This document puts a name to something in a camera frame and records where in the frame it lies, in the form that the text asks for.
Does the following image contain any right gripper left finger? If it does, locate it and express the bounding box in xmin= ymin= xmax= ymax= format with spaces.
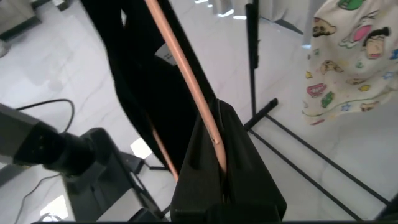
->
xmin=170 ymin=113 xmax=226 ymax=222

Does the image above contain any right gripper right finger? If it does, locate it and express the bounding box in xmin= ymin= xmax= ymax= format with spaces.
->
xmin=214 ymin=99 xmax=287 ymax=222

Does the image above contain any black garment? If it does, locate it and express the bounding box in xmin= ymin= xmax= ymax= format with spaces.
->
xmin=80 ymin=0 xmax=218 ymax=175

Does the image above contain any pink clothes hanger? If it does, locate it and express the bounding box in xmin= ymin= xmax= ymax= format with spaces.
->
xmin=144 ymin=0 xmax=228 ymax=183

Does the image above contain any cream printed garment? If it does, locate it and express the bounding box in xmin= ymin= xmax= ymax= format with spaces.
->
xmin=302 ymin=0 xmax=398 ymax=126

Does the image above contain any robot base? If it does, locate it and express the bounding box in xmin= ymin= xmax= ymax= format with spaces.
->
xmin=40 ymin=127 xmax=170 ymax=222

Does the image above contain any black clothes rack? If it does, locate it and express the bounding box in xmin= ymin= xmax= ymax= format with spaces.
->
xmin=244 ymin=0 xmax=392 ymax=222

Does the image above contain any black cable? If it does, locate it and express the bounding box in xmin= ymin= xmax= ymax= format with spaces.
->
xmin=15 ymin=98 xmax=76 ymax=134

